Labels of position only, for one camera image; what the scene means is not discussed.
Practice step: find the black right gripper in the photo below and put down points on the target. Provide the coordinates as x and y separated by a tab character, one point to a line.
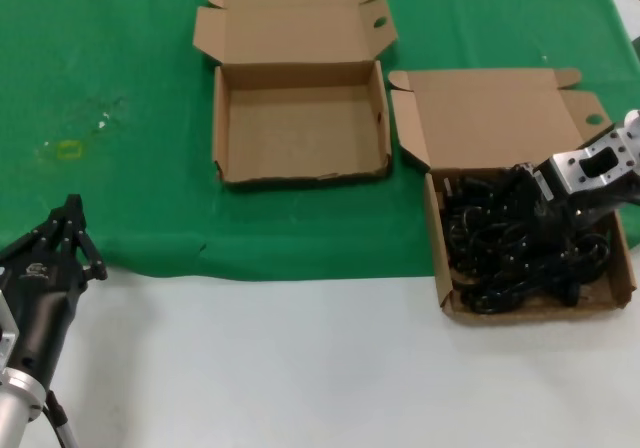
565	223

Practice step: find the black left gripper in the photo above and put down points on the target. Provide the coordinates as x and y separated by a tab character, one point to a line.
40	308

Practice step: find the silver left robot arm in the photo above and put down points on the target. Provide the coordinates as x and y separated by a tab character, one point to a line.
15	408

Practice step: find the open cardboard box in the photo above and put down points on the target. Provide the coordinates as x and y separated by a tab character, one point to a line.
490	113

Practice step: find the open cardboard box torn rim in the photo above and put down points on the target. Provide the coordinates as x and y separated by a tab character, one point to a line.
300	128

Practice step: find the yellow tape square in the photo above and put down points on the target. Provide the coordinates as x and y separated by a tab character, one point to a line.
70	150

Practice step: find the green table cloth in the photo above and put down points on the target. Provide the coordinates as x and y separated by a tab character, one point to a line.
125	43

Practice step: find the white panel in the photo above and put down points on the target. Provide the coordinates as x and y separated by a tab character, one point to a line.
627	8

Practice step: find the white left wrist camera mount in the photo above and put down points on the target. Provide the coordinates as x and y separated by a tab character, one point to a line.
7	328

